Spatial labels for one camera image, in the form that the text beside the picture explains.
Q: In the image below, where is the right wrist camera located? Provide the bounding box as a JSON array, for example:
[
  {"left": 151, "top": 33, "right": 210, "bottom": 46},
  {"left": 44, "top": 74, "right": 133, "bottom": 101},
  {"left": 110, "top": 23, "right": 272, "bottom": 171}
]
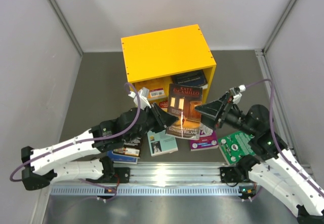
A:
[{"left": 229, "top": 85, "right": 246, "bottom": 104}]

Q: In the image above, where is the green cover book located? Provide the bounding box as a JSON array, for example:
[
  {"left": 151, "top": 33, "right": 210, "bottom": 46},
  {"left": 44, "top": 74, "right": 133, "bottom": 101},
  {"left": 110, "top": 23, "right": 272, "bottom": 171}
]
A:
[{"left": 218, "top": 131, "right": 256, "bottom": 165}]

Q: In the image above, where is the dark blue cover book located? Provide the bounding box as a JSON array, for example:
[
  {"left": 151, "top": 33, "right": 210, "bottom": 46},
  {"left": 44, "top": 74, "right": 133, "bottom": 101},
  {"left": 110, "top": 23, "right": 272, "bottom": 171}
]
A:
[{"left": 171, "top": 69, "right": 208, "bottom": 90}]

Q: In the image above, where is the red treehouse book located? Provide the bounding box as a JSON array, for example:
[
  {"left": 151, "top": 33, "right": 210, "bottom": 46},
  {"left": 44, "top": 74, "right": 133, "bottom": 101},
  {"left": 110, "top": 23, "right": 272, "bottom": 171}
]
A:
[{"left": 151, "top": 98, "right": 168, "bottom": 112}]

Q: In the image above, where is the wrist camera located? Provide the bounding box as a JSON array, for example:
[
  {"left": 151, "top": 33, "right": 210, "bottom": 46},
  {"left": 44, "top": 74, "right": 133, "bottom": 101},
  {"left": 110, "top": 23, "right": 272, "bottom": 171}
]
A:
[
  {"left": 229, "top": 85, "right": 246, "bottom": 104},
  {"left": 128, "top": 87, "right": 151, "bottom": 109}
]

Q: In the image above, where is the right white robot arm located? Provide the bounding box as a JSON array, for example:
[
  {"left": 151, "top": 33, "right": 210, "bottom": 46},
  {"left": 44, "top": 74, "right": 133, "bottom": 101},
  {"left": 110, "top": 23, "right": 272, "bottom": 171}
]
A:
[{"left": 195, "top": 92, "right": 323, "bottom": 223}]

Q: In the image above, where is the light teal cover book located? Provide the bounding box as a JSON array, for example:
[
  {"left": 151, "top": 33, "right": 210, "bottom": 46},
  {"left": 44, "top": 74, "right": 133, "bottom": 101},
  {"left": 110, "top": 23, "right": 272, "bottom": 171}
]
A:
[{"left": 147, "top": 130, "right": 178, "bottom": 157}]

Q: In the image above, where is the yellow wooden shelf box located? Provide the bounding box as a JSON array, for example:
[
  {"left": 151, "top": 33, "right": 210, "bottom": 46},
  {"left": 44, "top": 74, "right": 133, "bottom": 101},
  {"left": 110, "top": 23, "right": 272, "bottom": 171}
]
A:
[{"left": 121, "top": 24, "right": 217, "bottom": 102}]

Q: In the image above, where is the blue sunset cover book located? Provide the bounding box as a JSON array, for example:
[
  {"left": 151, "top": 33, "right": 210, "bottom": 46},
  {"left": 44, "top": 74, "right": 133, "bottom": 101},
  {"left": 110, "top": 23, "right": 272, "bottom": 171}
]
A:
[{"left": 106, "top": 151, "right": 138, "bottom": 164}]

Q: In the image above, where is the orange Roald Dahl book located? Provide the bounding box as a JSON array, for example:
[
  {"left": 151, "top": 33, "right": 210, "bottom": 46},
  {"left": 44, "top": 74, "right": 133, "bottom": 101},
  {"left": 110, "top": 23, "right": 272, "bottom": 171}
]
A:
[{"left": 134, "top": 80, "right": 167, "bottom": 101}]

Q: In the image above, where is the brown Edward Tulane book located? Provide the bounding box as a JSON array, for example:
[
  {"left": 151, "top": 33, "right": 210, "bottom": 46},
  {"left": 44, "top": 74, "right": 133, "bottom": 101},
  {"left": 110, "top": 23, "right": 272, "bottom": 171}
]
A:
[{"left": 166, "top": 84, "right": 203, "bottom": 140}]

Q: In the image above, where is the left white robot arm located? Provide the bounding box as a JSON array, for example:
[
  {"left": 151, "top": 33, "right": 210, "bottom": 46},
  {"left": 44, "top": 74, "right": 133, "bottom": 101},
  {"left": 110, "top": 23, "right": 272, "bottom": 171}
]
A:
[{"left": 21, "top": 103, "right": 179, "bottom": 191}]

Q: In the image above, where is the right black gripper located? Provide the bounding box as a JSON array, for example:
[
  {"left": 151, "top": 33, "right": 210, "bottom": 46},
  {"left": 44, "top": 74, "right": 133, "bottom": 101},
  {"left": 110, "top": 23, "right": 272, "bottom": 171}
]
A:
[{"left": 194, "top": 92, "right": 257, "bottom": 137}]

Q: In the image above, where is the aluminium mounting rail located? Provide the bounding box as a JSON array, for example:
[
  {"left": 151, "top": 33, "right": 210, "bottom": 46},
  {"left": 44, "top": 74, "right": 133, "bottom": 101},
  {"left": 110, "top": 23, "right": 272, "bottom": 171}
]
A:
[{"left": 49, "top": 161, "right": 314, "bottom": 197}]

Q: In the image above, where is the purple cartoon cover book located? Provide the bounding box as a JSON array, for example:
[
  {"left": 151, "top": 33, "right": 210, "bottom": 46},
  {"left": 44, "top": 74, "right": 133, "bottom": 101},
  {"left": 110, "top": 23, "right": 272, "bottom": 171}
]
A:
[{"left": 189, "top": 129, "right": 219, "bottom": 151}]

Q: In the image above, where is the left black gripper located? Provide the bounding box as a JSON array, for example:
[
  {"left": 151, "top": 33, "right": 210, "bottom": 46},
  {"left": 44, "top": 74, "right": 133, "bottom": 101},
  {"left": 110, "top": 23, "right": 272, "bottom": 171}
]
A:
[{"left": 126, "top": 101, "right": 178, "bottom": 143}]

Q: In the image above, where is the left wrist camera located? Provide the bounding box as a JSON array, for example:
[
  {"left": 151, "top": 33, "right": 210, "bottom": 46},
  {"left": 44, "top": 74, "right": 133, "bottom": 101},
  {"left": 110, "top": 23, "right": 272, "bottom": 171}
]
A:
[{"left": 128, "top": 87, "right": 151, "bottom": 109}]

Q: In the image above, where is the black cover book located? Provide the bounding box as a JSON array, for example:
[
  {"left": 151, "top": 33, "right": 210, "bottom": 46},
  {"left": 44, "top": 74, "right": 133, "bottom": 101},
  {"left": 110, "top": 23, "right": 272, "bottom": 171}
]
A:
[{"left": 113, "top": 138, "right": 142, "bottom": 158}]

